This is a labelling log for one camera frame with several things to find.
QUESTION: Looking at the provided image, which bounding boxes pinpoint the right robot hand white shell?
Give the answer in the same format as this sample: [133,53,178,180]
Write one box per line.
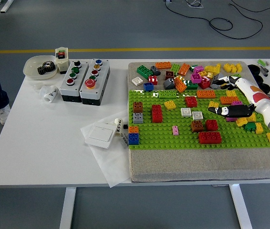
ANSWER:
[208,74,270,122]

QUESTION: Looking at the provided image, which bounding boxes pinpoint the brown square brick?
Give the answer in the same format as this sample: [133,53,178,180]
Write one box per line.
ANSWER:
[133,102,144,114]
[191,120,204,133]

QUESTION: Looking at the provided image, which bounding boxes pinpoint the green studded baseplate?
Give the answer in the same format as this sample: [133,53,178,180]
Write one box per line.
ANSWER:
[127,88,270,151]

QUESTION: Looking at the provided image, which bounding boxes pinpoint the orange long brick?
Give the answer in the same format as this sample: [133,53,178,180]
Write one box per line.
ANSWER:
[196,90,217,99]
[173,76,187,94]
[177,63,191,77]
[219,96,240,105]
[155,61,173,70]

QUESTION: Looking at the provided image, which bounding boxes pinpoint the red long brick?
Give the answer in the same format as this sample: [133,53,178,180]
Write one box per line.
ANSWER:
[198,131,222,145]
[151,104,164,124]

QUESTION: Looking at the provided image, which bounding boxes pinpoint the grey sloped brick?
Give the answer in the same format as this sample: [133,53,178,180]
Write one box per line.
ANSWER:
[163,78,176,90]

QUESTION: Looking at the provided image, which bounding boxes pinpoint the lime green long brick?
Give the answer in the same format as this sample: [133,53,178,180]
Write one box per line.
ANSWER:
[158,90,178,100]

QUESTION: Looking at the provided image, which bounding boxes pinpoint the grey-brown mat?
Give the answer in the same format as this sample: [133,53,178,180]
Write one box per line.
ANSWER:
[127,61,270,184]

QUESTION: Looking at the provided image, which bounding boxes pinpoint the dark green long brick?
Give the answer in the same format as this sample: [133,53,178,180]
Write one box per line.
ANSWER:
[136,65,154,79]

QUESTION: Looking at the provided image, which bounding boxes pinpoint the grey square brick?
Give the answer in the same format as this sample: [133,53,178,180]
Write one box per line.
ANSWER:
[133,112,144,124]

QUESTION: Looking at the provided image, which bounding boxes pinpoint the white table leg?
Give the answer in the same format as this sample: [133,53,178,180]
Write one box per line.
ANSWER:
[229,184,254,229]
[59,187,77,229]

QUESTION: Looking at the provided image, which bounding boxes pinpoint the white tube with writing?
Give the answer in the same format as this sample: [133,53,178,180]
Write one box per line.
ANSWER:
[112,117,124,138]

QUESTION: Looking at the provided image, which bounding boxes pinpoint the grey emergency-stop control box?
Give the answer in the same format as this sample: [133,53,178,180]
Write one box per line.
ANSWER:
[79,58,111,106]

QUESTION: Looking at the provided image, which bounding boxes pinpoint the grey four-button control box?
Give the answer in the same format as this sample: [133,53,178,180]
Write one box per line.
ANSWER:
[59,60,89,103]

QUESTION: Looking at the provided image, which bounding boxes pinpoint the white pipe tee fitting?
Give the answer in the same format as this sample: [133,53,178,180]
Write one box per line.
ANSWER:
[39,85,59,104]

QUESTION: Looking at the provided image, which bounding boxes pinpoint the dark metal gear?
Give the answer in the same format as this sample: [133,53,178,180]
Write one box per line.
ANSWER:
[37,65,51,76]
[42,61,56,73]

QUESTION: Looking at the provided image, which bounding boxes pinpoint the clear plastic piece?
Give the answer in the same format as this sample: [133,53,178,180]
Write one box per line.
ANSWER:
[31,80,47,91]

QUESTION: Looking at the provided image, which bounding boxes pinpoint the white shallow bowl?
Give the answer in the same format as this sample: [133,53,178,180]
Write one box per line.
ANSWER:
[22,55,59,81]

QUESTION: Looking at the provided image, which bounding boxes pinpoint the white desk foot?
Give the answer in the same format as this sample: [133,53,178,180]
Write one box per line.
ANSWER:
[0,0,14,14]

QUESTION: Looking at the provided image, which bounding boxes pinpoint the black floor cable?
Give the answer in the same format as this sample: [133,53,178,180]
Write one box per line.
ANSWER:
[165,0,270,40]

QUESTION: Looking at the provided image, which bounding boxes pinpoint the white floor cable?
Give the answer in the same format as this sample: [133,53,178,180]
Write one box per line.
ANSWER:
[187,0,204,9]

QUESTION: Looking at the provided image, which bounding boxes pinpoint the white wall switch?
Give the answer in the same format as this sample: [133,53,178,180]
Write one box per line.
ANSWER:
[84,125,116,150]

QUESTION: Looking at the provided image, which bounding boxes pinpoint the cream two-button switch box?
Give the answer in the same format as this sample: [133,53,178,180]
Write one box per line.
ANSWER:
[54,47,70,74]

